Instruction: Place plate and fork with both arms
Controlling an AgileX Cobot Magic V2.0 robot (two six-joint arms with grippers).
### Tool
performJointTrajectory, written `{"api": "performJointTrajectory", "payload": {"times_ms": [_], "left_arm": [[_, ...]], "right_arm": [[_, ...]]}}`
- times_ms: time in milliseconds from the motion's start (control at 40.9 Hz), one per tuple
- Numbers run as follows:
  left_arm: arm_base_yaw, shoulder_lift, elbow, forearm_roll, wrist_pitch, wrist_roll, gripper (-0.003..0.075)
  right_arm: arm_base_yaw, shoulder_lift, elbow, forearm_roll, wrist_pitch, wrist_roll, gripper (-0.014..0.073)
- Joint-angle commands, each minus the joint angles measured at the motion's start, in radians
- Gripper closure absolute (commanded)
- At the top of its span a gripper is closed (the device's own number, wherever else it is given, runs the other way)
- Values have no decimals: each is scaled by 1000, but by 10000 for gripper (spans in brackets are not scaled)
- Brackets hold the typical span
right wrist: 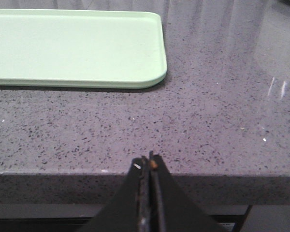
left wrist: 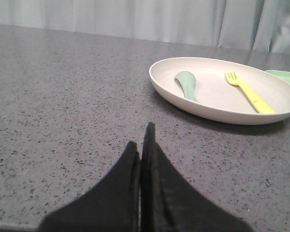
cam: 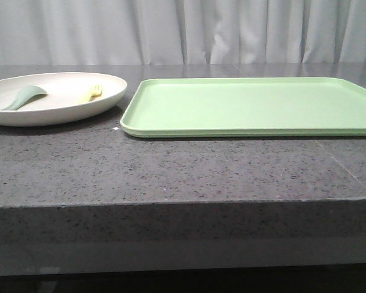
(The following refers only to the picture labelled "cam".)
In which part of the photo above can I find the white pleated curtain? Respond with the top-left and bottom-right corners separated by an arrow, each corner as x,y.
0,1 -> 366,65

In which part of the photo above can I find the sage green spoon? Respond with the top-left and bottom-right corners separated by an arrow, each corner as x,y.
2,85 -> 48,110

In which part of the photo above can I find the light green rectangular tray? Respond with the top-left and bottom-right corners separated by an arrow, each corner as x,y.
120,77 -> 366,138

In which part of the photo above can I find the beige round plate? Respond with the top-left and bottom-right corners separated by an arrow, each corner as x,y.
0,72 -> 127,127

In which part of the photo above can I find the yellow plastic fork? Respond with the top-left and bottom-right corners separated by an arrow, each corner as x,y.
77,84 -> 103,104

